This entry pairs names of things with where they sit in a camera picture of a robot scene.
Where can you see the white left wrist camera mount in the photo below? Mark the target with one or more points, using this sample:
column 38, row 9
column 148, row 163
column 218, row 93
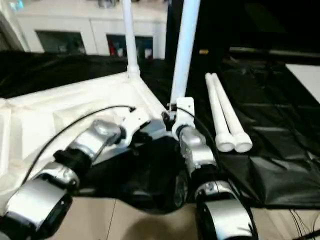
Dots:
column 135, row 120

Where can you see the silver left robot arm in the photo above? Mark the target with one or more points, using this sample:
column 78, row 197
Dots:
column 87, row 142

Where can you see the white flat board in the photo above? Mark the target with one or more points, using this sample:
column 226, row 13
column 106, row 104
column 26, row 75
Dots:
column 307, row 80

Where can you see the white plastic stool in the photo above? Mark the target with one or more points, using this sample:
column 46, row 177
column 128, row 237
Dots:
column 62, row 100

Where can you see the white plastic table leg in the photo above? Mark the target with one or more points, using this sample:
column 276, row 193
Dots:
column 216, row 107
column 230, row 110
column 185, row 50
column 131, row 37

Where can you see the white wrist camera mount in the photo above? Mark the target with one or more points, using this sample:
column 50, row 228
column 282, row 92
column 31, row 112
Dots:
column 135, row 120
column 185, row 112

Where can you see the light blue toy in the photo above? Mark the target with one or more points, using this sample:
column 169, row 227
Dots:
column 16, row 5

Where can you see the white cabinet with glass doors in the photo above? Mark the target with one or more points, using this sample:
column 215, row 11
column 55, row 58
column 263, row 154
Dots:
column 75, row 25

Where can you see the black horizontal bar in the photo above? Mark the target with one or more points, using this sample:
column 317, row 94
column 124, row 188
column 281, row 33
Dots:
column 275, row 50

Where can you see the small yellow label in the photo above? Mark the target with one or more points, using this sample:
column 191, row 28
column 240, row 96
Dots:
column 203, row 51

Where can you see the grey crumpled object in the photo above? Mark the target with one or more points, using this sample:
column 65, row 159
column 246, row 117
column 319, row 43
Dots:
column 105, row 2

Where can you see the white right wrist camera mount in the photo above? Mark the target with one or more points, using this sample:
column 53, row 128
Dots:
column 185, row 112

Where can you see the black glossy mat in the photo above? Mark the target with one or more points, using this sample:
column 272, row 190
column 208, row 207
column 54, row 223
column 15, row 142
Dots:
column 275, row 125

